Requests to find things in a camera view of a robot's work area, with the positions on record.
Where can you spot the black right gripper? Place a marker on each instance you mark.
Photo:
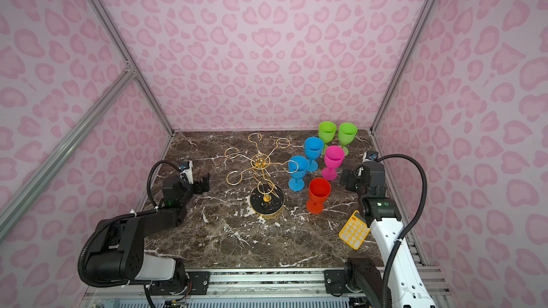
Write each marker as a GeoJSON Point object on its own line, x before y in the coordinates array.
{"type": "Point", "coordinates": [352, 176]}

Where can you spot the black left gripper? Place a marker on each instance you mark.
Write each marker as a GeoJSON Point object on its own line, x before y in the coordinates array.
{"type": "Point", "coordinates": [199, 190]}

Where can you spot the magenta wine glass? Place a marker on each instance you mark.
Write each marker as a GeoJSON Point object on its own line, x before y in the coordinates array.
{"type": "Point", "coordinates": [333, 158]}

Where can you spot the red wine glass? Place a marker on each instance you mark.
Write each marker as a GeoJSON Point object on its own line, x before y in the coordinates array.
{"type": "Point", "coordinates": [318, 191]}

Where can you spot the lime green wine glass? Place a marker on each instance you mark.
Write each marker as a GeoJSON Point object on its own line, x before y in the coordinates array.
{"type": "Point", "coordinates": [346, 135]}
{"type": "Point", "coordinates": [326, 132]}

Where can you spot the blue wine glass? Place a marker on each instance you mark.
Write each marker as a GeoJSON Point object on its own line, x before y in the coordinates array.
{"type": "Point", "coordinates": [313, 148]}
{"type": "Point", "coordinates": [297, 168]}

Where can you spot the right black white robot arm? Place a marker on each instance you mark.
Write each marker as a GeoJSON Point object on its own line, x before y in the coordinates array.
{"type": "Point", "coordinates": [399, 284]}

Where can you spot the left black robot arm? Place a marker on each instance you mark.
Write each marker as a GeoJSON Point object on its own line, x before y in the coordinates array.
{"type": "Point", "coordinates": [114, 254]}

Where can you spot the yellow calculator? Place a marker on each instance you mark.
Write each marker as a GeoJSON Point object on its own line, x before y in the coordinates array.
{"type": "Point", "coordinates": [355, 231]}

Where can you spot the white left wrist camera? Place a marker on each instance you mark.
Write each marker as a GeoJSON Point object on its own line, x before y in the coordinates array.
{"type": "Point", "coordinates": [186, 171]}

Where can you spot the gold wire wine glass rack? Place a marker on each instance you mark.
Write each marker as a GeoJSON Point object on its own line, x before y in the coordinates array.
{"type": "Point", "coordinates": [267, 198]}

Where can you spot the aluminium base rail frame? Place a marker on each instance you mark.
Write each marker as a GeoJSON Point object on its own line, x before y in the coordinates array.
{"type": "Point", "coordinates": [238, 287]}

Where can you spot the aluminium enclosure frame strut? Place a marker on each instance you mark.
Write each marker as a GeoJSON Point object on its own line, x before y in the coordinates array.
{"type": "Point", "coordinates": [28, 194]}

